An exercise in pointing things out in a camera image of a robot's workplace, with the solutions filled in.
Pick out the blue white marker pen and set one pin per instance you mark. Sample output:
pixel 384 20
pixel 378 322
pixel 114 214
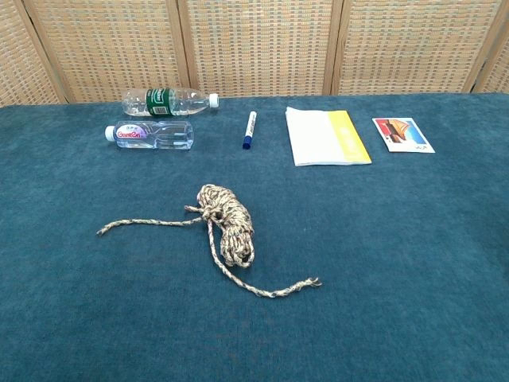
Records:
pixel 249 131

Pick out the white and yellow booklet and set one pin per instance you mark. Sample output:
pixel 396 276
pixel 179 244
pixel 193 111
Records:
pixel 318 137

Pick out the Ganten clear water bottle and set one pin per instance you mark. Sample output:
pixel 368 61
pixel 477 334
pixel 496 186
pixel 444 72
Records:
pixel 159 136

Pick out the blue felt table cover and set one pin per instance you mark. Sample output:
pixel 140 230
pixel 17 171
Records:
pixel 358 258

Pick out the green label water bottle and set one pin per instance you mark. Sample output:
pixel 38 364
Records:
pixel 159 102

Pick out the woven rattan screen panel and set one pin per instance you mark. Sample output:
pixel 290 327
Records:
pixel 499 71
pixel 409 47
pixel 20 59
pixel 111 47
pixel 258 47

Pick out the colourful picture card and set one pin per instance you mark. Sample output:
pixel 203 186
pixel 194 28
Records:
pixel 401 134

